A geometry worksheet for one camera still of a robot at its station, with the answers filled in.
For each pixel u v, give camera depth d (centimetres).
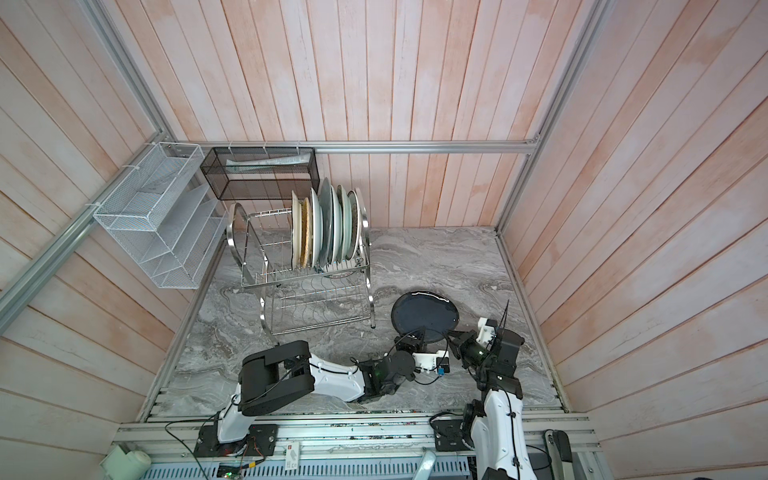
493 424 51
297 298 100
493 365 65
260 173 105
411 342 75
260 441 73
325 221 67
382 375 66
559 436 70
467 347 73
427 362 73
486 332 78
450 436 74
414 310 87
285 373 53
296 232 82
